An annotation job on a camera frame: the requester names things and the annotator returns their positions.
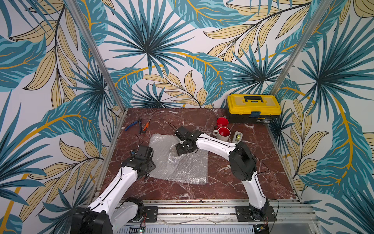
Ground clear bubble wrap sheet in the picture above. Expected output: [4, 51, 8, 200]
[149, 134, 208, 185]

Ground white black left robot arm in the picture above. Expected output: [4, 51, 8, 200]
[70, 145, 156, 234]

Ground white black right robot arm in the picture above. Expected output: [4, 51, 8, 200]
[174, 126, 277, 222]

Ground white mug red inside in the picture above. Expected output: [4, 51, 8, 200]
[212, 127, 231, 142]

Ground yellow black plastic toolbox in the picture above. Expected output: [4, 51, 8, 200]
[227, 94, 281, 124]

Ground orange handled screwdriver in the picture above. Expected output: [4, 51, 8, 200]
[142, 116, 152, 134]

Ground red mug black handle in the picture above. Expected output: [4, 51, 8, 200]
[214, 117, 229, 130]

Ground blue handled pliers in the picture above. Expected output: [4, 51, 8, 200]
[125, 118, 142, 131]

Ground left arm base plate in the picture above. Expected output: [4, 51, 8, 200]
[129, 206, 158, 223]

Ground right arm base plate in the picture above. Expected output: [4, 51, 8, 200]
[235, 205, 277, 222]

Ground right aluminium corner post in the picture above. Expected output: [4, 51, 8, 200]
[269, 0, 332, 95]

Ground aluminium corner post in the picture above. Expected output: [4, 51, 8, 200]
[65, 0, 127, 113]
[269, 0, 332, 95]

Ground aluminium front frame rail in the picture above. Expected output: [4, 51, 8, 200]
[116, 199, 321, 234]

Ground left aluminium corner post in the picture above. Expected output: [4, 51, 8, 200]
[65, 0, 127, 113]

